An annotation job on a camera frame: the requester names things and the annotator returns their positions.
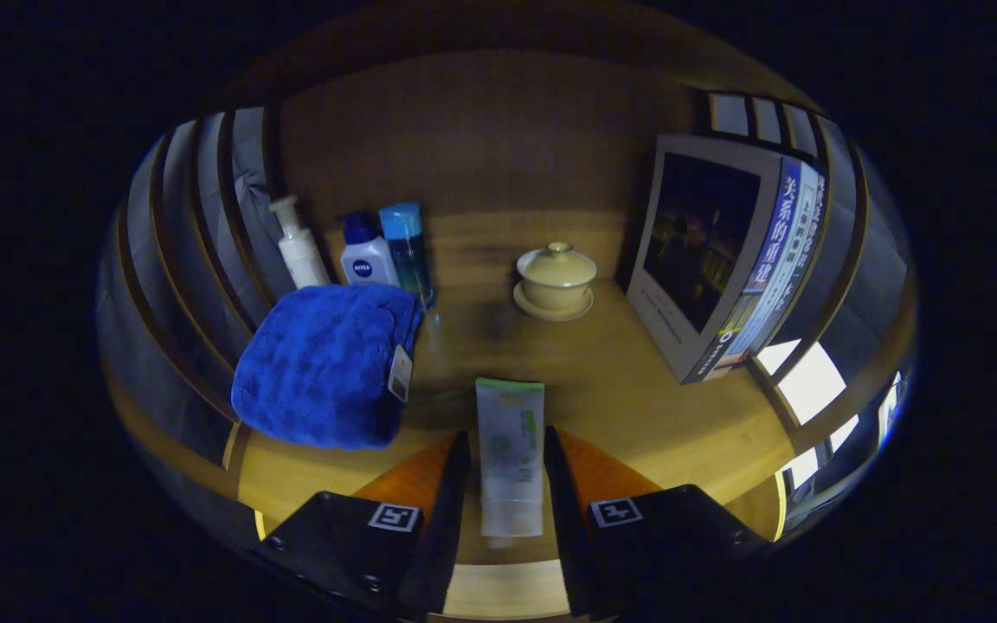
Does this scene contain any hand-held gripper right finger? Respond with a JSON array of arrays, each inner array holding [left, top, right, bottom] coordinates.
[[544, 425, 772, 620]]

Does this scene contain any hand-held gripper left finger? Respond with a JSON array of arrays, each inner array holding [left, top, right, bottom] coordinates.
[[252, 430, 472, 620]]

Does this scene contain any white green cream tube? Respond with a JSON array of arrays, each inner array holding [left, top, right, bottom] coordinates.
[[475, 377, 546, 548]]

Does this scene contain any wooden countertop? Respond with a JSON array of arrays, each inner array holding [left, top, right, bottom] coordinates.
[[237, 210, 798, 620]]

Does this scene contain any wooden cabinet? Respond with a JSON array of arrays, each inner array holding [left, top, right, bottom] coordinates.
[[99, 0, 919, 555]]

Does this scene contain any folded blue towel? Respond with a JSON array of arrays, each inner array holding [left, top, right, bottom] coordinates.
[[231, 283, 423, 451]]

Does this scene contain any beige lidded teacup with saucer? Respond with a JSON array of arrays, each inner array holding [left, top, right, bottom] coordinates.
[[513, 241, 598, 323]]

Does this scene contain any white bottle with blue cap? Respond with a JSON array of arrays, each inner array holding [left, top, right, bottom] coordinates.
[[336, 211, 402, 288]]

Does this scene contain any clear blue bottle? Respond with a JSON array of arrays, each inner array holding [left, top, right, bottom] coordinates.
[[378, 203, 436, 312]]

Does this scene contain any white pump bottle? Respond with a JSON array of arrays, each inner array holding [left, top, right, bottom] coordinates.
[[269, 195, 331, 291]]

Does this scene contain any book with blue spine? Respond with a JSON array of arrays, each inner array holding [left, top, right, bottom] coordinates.
[[627, 133, 802, 384]]

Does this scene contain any book with pale spine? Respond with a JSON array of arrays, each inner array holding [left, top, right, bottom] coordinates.
[[724, 160, 821, 369]]

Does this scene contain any book with black spine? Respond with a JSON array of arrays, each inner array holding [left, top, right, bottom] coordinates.
[[810, 169, 830, 278]]

